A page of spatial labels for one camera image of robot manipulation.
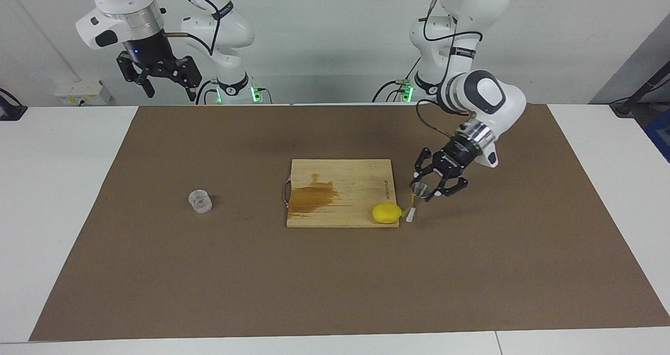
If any black left base cable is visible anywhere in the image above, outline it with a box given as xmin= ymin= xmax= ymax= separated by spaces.
xmin=372 ymin=57 xmax=422 ymax=103

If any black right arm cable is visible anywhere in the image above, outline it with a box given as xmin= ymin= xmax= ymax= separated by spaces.
xmin=166 ymin=0 xmax=235 ymax=57

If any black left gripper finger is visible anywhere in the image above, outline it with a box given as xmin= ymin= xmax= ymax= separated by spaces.
xmin=411 ymin=148 xmax=443 ymax=186
xmin=429 ymin=176 xmax=470 ymax=203

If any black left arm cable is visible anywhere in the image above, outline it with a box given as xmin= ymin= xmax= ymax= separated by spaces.
xmin=416 ymin=0 xmax=485 ymax=141

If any small clear glass cup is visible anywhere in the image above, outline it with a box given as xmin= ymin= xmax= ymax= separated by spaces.
xmin=188 ymin=189 xmax=213 ymax=214

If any steel double jigger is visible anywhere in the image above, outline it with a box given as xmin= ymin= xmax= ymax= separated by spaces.
xmin=405 ymin=183 xmax=430 ymax=225

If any brown table mat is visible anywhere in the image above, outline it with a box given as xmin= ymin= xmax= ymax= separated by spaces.
xmin=29 ymin=104 xmax=670 ymax=341

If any bamboo cutting board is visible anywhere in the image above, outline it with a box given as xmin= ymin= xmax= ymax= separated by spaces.
xmin=283 ymin=159 xmax=400 ymax=228

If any black clamp mount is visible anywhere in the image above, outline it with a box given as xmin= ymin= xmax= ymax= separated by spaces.
xmin=0 ymin=88 xmax=28 ymax=121

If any blue crate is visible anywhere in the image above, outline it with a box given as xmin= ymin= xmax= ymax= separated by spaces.
xmin=645 ymin=109 xmax=670 ymax=163

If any black stand pole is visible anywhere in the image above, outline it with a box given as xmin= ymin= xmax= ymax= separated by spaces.
xmin=610 ymin=62 xmax=670 ymax=117

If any white wall socket box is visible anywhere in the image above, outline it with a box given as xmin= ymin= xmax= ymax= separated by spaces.
xmin=54 ymin=81 xmax=114 ymax=106

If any yellow lemon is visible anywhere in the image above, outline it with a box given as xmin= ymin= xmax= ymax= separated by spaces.
xmin=372 ymin=203 xmax=403 ymax=224

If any black base cable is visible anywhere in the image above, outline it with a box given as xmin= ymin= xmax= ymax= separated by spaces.
xmin=372 ymin=57 xmax=422 ymax=103
xmin=196 ymin=80 xmax=218 ymax=105

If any black right base cable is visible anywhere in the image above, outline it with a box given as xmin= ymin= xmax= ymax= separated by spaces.
xmin=196 ymin=80 xmax=218 ymax=105

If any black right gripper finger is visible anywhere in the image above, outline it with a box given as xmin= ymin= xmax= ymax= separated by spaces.
xmin=160 ymin=56 xmax=203 ymax=102
xmin=116 ymin=52 xmax=156 ymax=98

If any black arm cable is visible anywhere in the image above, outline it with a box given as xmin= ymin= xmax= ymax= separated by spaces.
xmin=166 ymin=0 xmax=235 ymax=57
xmin=416 ymin=0 xmax=485 ymax=141

